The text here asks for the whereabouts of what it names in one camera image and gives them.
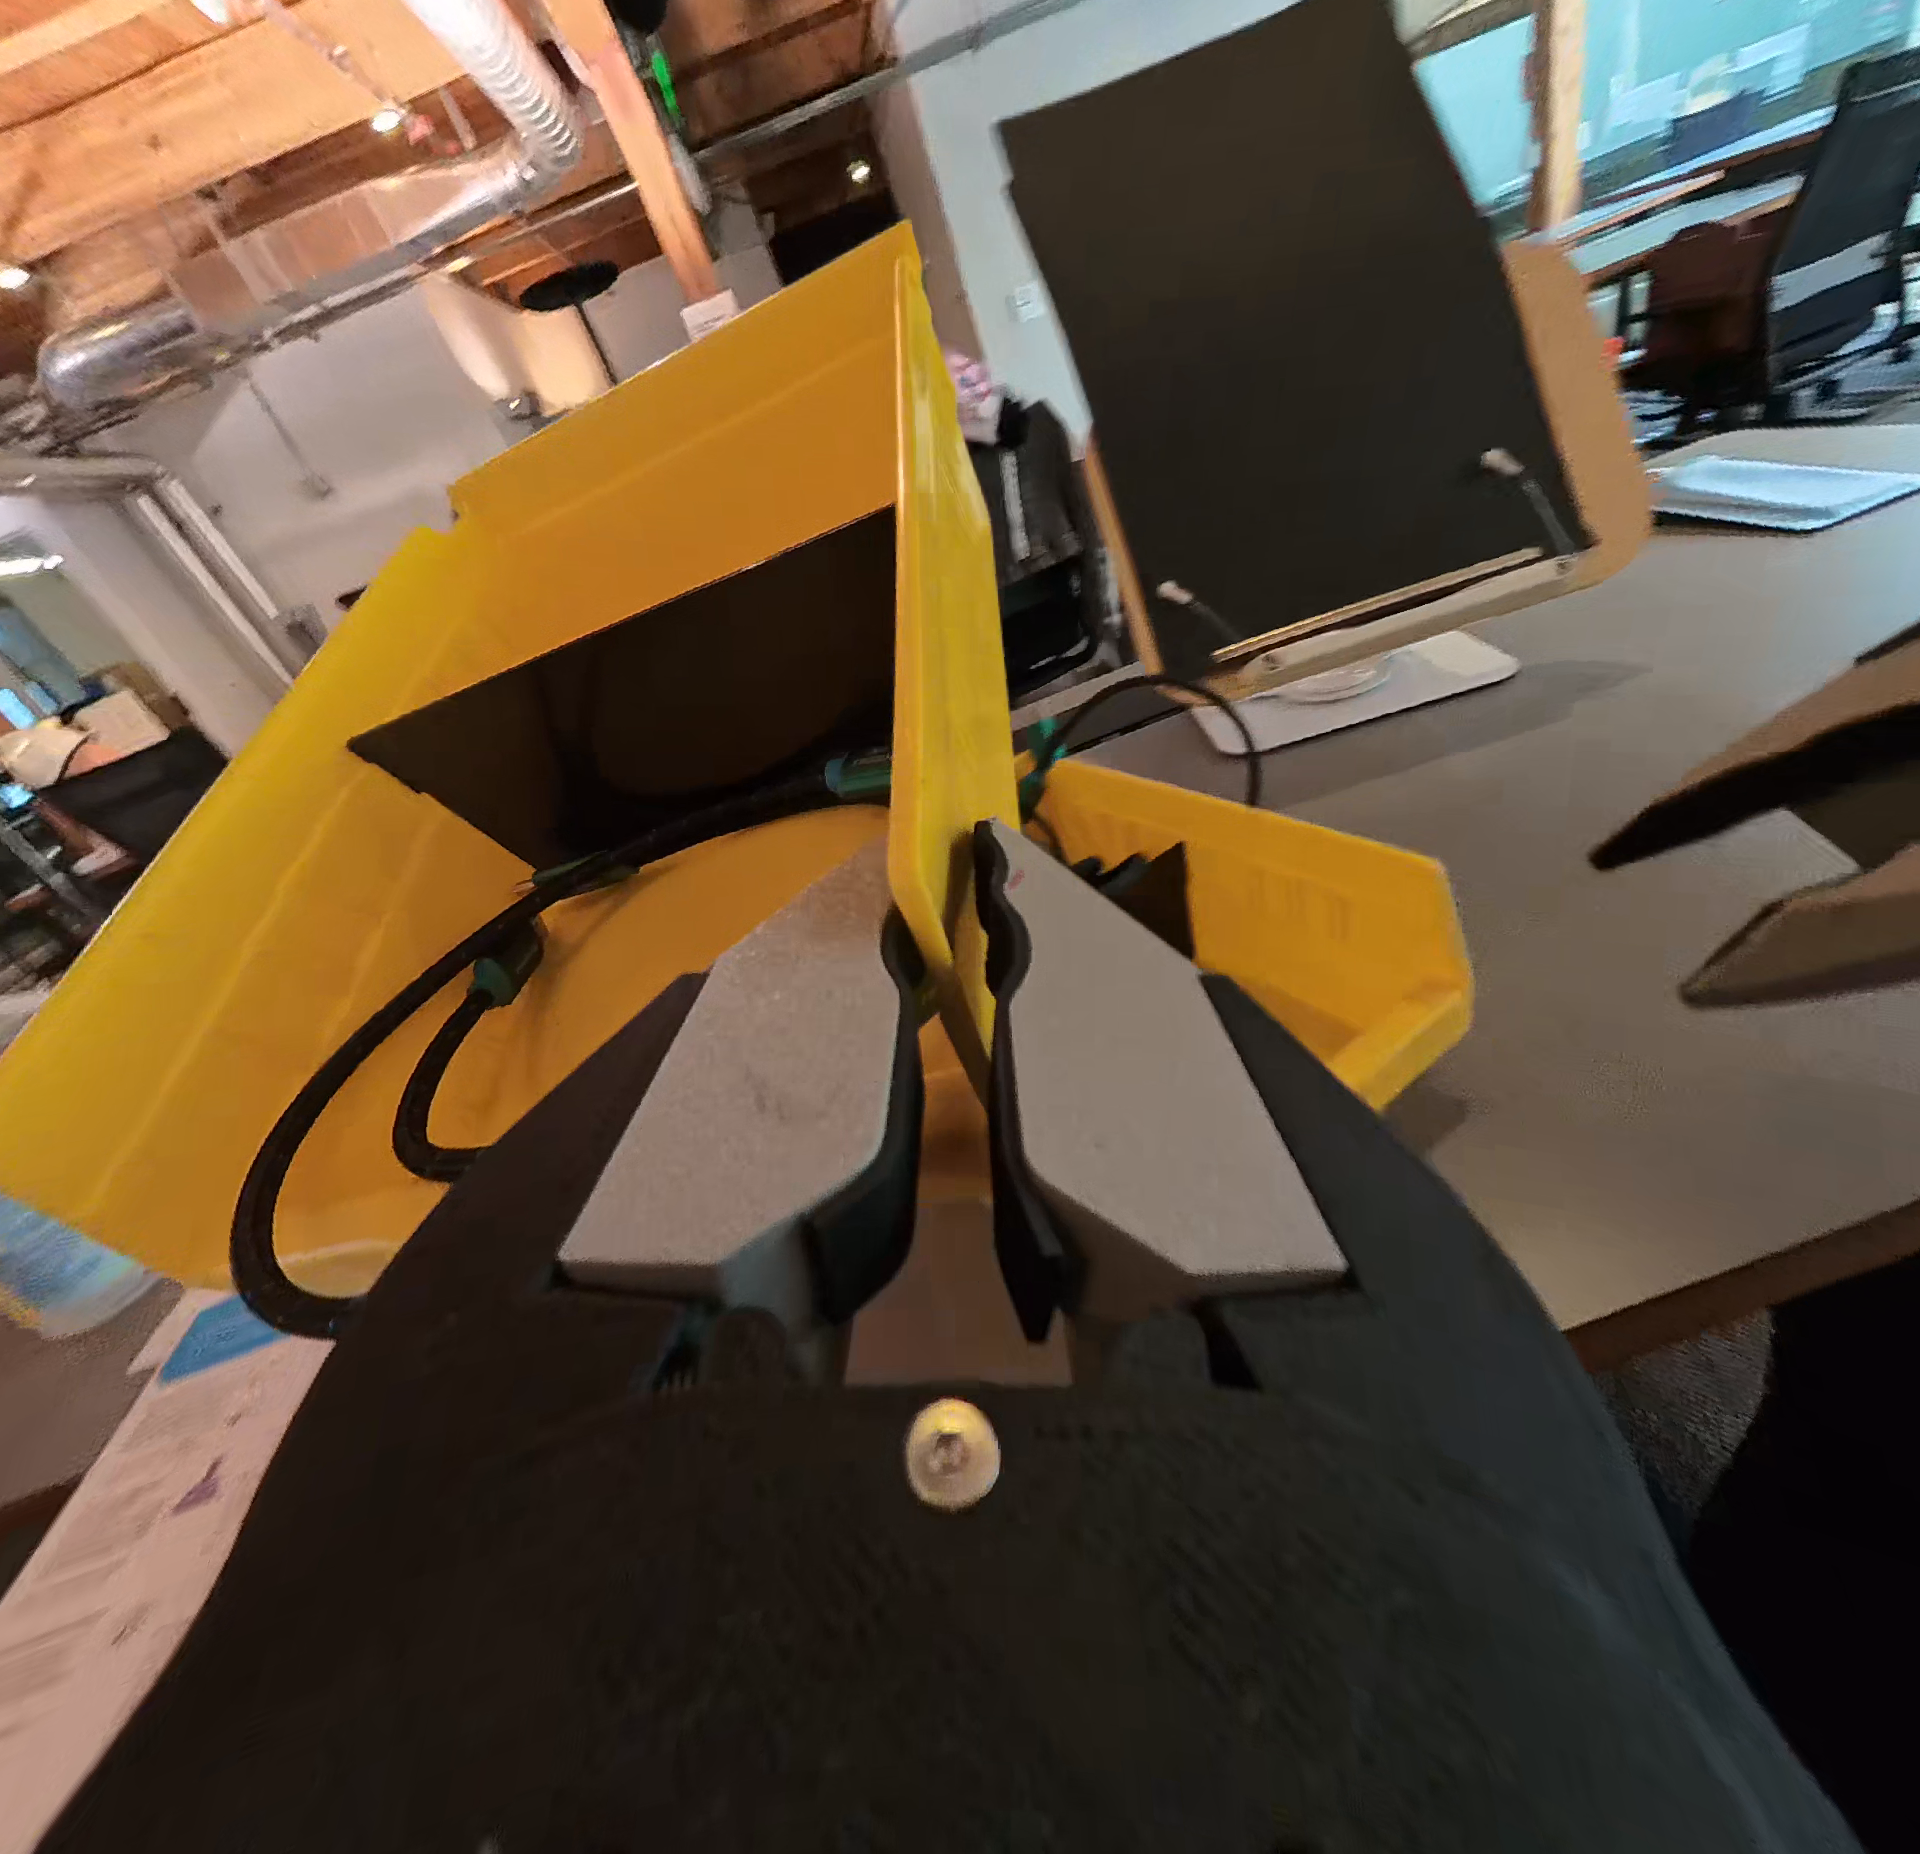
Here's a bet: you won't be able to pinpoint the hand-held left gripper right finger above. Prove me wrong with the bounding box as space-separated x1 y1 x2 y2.
970 817 1353 1342

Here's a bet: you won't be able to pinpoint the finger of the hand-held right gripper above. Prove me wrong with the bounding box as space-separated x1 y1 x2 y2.
1587 658 1920 873
1679 868 1920 1010

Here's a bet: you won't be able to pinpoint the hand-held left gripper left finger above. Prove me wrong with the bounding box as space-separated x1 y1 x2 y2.
559 834 929 1337

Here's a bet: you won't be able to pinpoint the braided HDMI cable green plugs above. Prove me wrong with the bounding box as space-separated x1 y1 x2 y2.
393 925 550 1182
228 751 903 1337

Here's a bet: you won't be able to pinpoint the yellow plastic bin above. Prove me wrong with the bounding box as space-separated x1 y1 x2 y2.
0 218 1474 1305

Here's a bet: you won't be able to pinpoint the silver flat pouch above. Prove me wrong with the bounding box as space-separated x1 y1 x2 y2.
1645 453 1920 531

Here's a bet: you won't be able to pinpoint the brown chair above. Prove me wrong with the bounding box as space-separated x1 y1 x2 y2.
1641 218 1787 436

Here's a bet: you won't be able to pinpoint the black office chair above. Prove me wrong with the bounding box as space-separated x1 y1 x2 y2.
1761 51 1920 429

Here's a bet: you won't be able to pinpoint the wooden book stand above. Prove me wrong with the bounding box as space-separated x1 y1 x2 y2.
998 0 1654 757

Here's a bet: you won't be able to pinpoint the silver air duct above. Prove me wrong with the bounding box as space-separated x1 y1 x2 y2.
38 299 211 413

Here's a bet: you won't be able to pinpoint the white ribbed air duct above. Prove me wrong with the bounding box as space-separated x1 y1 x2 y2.
349 0 589 192

